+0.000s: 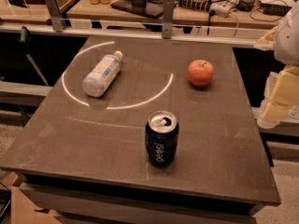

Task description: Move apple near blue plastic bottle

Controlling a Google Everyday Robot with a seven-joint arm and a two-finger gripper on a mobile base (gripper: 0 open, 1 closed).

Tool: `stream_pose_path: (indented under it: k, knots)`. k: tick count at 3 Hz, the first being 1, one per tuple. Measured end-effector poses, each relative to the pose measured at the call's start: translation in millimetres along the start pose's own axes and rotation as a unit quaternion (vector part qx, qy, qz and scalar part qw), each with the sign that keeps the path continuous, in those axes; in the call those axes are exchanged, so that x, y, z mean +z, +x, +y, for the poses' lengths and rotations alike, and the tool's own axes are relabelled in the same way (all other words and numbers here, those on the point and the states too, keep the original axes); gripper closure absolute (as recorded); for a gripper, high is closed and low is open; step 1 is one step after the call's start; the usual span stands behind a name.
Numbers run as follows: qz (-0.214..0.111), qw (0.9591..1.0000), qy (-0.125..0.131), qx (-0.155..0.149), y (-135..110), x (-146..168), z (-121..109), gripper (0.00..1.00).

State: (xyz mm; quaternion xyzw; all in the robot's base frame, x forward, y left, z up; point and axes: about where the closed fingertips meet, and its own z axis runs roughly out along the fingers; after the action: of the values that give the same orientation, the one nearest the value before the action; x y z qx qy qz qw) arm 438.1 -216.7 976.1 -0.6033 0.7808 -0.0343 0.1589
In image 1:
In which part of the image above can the red apple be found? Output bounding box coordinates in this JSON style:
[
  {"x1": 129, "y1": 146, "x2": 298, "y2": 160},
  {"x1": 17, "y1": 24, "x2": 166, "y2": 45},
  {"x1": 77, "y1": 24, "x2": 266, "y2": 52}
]
[{"x1": 187, "y1": 60, "x2": 214, "y2": 87}]

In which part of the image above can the blue pepsi can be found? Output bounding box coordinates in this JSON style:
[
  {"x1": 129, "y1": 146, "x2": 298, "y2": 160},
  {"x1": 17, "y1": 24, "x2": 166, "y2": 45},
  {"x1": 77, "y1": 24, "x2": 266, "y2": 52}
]
[{"x1": 145, "y1": 110, "x2": 179, "y2": 167}]

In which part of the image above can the black monitor stand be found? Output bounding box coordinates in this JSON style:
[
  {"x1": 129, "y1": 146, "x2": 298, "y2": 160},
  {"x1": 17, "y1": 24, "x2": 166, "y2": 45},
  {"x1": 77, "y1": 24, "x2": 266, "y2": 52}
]
[{"x1": 111, "y1": 0, "x2": 163, "y2": 19}]

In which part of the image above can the right metal bracket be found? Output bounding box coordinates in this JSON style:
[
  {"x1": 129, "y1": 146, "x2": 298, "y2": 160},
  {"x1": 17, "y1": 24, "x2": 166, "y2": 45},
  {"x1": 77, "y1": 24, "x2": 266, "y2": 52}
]
[{"x1": 162, "y1": 0, "x2": 175, "y2": 39}]

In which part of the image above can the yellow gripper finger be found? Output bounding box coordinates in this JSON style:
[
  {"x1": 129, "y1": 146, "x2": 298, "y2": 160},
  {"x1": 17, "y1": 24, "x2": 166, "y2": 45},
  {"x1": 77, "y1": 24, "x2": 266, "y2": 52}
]
[
  {"x1": 254, "y1": 27, "x2": 277, "y2": 50},
  {"x1": 260, "y1": 65, "x2": 299, "y2": 123}
]

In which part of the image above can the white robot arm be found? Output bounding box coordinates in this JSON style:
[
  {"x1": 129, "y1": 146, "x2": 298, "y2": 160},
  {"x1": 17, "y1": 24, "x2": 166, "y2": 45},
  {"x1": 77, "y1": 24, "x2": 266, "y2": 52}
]
[{"x1": 254, "y1": 1, "x2": 299, "y2": 129}]

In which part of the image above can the white power adapter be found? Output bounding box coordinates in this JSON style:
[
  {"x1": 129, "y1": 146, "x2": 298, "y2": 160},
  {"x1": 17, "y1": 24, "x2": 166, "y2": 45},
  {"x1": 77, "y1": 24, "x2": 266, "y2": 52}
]
[{"x1": 210, "y1": 2, "x2": 232, "y2": 18}]

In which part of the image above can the green handled tool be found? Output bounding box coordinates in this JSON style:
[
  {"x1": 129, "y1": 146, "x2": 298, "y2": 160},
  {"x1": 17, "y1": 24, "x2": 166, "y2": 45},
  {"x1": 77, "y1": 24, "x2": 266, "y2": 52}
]
[{"x1": 18, "y1": 25, "x2": 50, "y2": 86}]

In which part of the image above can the metal bracket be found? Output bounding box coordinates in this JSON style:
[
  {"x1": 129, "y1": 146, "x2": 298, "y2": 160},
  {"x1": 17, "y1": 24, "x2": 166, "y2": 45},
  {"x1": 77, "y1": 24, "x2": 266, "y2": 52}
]
[
  {"x1": 162, "y1": 0, "x2": 175, "y2": 39},
  {"x1": 45, "y1": 0, "x2": 65, "y2": 32}
]

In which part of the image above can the clear plastic bottle white cap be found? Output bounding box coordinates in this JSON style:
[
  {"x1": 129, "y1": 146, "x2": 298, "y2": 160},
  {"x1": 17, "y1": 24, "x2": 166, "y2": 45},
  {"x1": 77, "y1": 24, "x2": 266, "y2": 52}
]
[{"x1": 82, "y1": 50, "x2": 122, "y2": 97}]

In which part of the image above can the black power strip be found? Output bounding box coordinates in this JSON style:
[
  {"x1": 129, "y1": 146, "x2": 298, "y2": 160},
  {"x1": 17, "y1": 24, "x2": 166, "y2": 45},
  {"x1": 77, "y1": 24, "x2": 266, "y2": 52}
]
[{"x1": 178, "y1": 0, "x2": 211, "y2": 12}]

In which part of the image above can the left metal bracket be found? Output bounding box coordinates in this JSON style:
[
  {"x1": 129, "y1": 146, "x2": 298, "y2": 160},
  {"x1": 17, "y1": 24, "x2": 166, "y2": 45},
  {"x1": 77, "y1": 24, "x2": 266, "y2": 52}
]
[{"x1": 45, "y1": 0, "x2": 65, "y2": 32}]

